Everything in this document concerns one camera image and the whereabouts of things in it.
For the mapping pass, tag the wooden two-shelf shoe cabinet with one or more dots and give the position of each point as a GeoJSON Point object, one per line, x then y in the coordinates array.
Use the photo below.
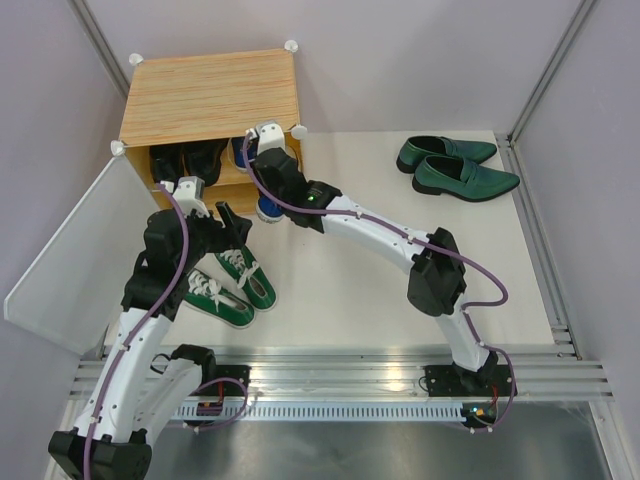
{"type": "Point", "coordinates": [218, 96]}

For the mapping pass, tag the blue sneaker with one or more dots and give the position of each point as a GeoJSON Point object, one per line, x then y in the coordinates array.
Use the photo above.
{"type": "Point", "coordinates": [268, 211]}
{"type": "Point", "coordinates": [236, 152]}

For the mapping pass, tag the black patent shoe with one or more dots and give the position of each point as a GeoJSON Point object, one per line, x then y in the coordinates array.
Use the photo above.
{"type": "Point", "coordinates": [203, 159]}
{"type": "Point", "coordinates": [166, 162]}

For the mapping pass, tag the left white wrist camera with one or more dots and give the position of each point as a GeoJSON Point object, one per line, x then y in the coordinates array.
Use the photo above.
{"type": "Point", "coordinates": [186, 195]}

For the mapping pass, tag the aluminium frame post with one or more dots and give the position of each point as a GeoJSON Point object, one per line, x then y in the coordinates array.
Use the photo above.
{"type": "Point", "coordinates": [569, 37]}
{"type": "Point", "coordinates": [94, 33]}

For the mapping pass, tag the green loafer rear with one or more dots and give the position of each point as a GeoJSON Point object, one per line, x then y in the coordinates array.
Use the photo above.
{"type": "Point", "coordinates": [416, 148]}

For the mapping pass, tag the green sneaker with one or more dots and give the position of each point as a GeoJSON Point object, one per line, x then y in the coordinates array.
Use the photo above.
{"type": "Point", "coordinates": [242, 266]}
{"type": "Point", "coordinates": [208, 296]}

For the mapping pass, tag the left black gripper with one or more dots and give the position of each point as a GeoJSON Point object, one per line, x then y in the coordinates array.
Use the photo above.
{"type": "Point", "coordinates": [233, 236]}

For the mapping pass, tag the green loafer front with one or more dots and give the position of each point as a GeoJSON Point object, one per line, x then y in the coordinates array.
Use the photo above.
{"type": "Point", "coordinates": [462, 179]}

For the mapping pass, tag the white slotted cable duct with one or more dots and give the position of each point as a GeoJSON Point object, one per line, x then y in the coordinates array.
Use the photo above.
{"type": "Point", "coordinates": [324, 411]}

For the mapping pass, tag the white translucent cabinet door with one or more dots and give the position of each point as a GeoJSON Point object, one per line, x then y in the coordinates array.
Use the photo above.
{"type": "Point", "coordinates": [72, 290]}

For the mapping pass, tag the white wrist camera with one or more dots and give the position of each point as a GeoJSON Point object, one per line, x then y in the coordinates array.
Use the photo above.
{"type": "Point", "coordinates": [269, 135]}
{"type": "Point", "coordinates": [186, 195]}

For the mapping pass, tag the right aluminium frame post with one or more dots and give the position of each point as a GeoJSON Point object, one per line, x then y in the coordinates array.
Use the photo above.
{"type": "Point", "coordinates": [569, 37]}

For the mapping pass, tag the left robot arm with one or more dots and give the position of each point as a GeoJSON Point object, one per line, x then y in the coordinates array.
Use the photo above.
{"type": "Point", "coordinates": [114, 435]}

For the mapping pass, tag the left aluminium frame post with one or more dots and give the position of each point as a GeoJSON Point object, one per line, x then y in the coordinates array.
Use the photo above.
{"type": "Point", "coordinates": [94, 33]}

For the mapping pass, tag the green loafer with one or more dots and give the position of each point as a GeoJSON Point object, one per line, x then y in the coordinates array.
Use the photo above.
{"type": "Point", "coordinates": [416, 148]}
{"type": "Point", "coordinates": [462, 179]}

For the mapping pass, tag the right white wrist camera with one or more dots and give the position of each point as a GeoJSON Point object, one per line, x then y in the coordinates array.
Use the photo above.
{"type": "Point", "coordinates": [269, 135]}

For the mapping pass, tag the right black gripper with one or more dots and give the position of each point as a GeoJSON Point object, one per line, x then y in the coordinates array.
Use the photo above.
{"type": "Point", "coordinates": [258, 177]}

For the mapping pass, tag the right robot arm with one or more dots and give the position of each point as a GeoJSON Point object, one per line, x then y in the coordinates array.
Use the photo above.
{"type": "Point", "coordinates": [432, 262]}

